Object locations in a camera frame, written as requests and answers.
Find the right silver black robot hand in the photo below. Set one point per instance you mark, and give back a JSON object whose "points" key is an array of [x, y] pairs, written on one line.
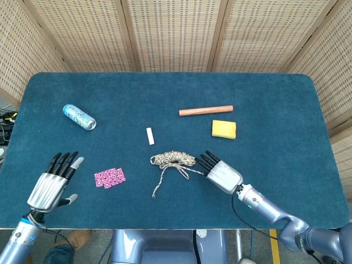
{"points": [[224, 176]]}

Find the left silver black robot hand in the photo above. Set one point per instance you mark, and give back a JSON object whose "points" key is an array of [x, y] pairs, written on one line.
{"points": [[48, 189]]}

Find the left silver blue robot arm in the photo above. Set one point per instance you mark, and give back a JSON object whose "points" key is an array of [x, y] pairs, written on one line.
{"points": [[19, 242]]}

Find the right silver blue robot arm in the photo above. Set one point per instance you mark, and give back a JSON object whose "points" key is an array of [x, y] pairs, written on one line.
{"points": [[291, 222]]}

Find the yellow sponge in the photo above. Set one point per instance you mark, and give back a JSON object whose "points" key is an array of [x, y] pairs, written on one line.
{"points": [[223, 128]]}

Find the pink patterned card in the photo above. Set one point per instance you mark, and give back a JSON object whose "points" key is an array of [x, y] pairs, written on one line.
{"points": [[118, 178], [99, 178]]}

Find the brown leather shoe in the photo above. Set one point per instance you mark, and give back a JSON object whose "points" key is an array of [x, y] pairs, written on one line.
{"points": [[78, 237]]}

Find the blue jeans leg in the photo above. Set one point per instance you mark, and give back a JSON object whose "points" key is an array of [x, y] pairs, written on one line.
{"points": [[59, 255]]}

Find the brown wooden stick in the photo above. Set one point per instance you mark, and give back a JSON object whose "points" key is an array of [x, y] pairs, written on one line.
{"points": [[206, 110]]}

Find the light blue drink can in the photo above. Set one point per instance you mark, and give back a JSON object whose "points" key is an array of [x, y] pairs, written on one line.
{"points": [[78, 116]]}

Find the small white block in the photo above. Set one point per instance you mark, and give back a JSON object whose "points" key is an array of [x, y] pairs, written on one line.
{"points": [[149, 136]]}

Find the white shoe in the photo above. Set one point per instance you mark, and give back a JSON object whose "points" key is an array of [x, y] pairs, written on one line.
{"points": [[247, 260]]}

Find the silver blue robot torso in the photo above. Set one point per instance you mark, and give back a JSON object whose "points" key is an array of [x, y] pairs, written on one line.
{"points": [[165, 244]]}

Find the blue table cloth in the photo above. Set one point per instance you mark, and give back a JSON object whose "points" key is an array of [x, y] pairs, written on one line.
{"points": [[275, 96]]}

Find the woven folding screen panel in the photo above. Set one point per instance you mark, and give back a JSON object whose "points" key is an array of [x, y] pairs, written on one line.
{"points": [[264, 35], [332, 68], [176, 35], [343, 159], [82, 35], [22, 55]]}

